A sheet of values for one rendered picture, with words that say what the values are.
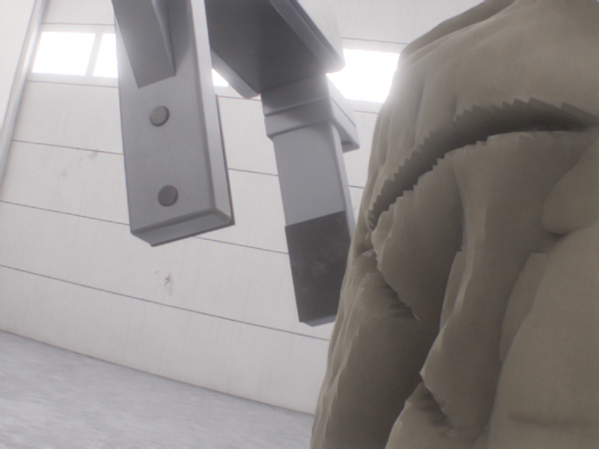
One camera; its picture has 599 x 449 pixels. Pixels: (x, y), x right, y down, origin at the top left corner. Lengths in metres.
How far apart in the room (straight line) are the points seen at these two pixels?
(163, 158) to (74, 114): 8.34
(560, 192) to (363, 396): 0.06
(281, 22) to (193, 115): 0.11
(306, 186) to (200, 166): 0.14
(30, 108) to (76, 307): 1.90
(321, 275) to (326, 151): 0.05
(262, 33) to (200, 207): 0.13
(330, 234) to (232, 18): 0.09
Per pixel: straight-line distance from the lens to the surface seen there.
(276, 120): 0.42
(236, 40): 0.38
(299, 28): 0.38
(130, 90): 0.28
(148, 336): 7.85
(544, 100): 0.19
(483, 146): 0.18
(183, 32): 0.28
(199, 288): 7.65
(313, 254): 0.39
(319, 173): 0.40
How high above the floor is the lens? 0.76
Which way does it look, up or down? 5 degrees up
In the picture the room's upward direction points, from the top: 11 degrees clockwise
